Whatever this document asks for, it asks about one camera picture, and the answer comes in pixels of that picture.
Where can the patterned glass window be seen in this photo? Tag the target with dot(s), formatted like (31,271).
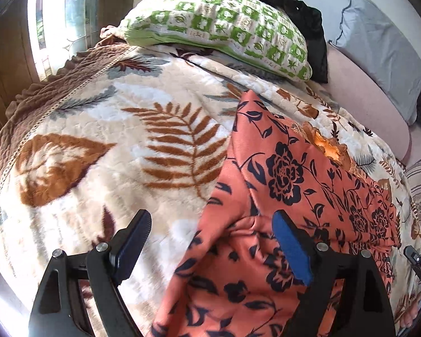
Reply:
(56,14)

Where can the leaf print fleece blanket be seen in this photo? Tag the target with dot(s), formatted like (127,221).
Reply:
(126,119)

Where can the grey pillow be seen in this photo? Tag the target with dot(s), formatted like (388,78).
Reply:
(379,49)

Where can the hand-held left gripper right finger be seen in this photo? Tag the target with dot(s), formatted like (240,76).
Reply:
(290,249)

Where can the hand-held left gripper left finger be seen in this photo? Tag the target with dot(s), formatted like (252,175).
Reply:
(130,249)

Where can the green patterned pillow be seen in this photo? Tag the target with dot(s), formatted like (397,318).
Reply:
(231,24)

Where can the pink bolster cushion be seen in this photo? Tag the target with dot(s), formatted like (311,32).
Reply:
(365,94)

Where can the orange floral garment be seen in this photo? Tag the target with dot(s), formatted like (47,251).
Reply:
(266,182)

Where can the black cloth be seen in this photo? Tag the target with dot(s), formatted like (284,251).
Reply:
(310,24)

